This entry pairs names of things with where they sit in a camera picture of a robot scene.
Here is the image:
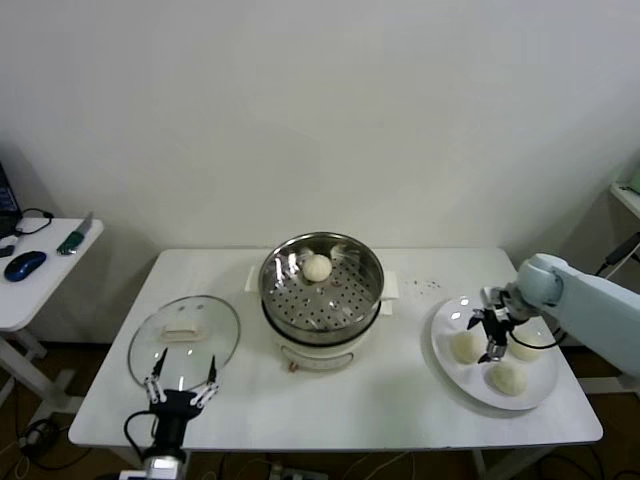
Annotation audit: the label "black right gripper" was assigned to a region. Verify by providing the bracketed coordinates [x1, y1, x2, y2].
[467, 305, 512, 365]

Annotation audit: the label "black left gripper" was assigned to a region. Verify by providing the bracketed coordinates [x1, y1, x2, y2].
[143, 349, 221, 450]

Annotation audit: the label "white steamed baozi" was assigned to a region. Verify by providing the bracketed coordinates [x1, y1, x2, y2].
[302, 253, 332, 283]
[449, 331, 487, 364]
[487, 360, 530, 397]
[507, 327, 544, 362]

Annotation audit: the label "glass pot lid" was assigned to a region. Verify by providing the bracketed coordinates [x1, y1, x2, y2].
[127, 294, 243, 396]

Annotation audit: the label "stainless steel steamer basket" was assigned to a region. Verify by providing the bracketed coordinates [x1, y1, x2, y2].
[258, 231, 386, 337]

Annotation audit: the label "white round plate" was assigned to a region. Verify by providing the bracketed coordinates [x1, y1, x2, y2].
[430, 295, 560, 412]

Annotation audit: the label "white power strip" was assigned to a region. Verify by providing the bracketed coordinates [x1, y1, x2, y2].
[264, 462, 321, 480]

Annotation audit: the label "white electric cooker pot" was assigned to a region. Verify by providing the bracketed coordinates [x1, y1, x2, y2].
[243, 267, 401, 374]

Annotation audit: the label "white work table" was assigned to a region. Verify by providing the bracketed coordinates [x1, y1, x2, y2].
[67, 247, 605, 480]

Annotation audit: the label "white side table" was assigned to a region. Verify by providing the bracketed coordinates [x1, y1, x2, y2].
[0, 217, 106, 416]

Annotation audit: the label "blue computer mouse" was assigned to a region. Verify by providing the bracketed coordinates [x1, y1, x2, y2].
[3, 249, 48, 281]

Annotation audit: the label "black laptop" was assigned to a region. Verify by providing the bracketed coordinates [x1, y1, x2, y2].
[0, 159, 24, 240]

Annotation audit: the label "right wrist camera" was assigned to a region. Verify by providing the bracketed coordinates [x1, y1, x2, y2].
[480, 285, 519, 316]

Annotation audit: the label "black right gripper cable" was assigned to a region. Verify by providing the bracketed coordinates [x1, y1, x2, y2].
[507, 324, 569, 351]

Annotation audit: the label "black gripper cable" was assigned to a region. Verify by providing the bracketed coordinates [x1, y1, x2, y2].
[507, 324, 569, 351]
[123, 410, 160, 454]

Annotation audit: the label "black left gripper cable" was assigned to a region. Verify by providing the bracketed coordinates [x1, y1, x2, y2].
[123, 410, 160, 454]

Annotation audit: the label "black floor cables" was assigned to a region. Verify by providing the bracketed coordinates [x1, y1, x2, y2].
[12, 409, 76, 474]

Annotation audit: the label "black power cable with plug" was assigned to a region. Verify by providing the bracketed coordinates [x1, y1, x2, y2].
[594, 233, 640, 276]

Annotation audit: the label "green handled knife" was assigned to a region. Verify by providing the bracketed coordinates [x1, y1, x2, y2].
[56, 211, 96, 257]

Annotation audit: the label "thin black looped cable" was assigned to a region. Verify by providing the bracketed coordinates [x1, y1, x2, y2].
[13, 207, 55, 237]

